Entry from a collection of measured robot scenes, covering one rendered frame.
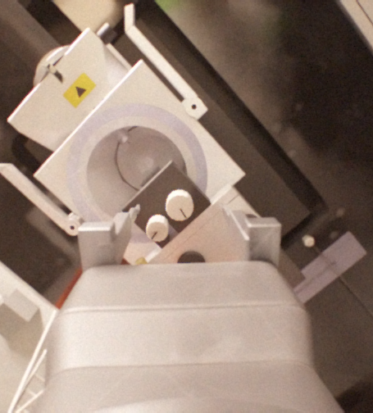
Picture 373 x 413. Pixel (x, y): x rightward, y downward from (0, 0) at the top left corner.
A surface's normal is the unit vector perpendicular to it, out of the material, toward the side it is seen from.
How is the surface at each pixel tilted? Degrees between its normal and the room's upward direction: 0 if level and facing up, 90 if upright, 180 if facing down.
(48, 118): 90
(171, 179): 90
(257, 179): 90
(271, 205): 90
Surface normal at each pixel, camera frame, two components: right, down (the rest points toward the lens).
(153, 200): 0.03, 0.28
